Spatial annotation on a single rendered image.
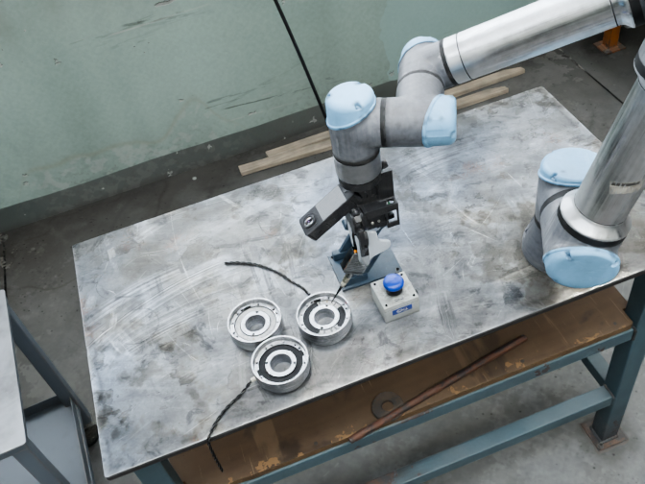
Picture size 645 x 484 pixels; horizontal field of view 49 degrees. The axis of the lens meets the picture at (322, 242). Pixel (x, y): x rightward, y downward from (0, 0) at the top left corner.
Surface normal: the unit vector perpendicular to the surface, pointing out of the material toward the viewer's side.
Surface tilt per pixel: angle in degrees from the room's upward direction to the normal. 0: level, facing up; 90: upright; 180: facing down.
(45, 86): 90
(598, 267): 98
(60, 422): 0
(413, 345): 0
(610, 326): 0
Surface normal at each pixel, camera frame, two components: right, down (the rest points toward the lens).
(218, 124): 0.33, 0.66
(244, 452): -0.14, -0.67
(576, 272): -0.15, 0.82
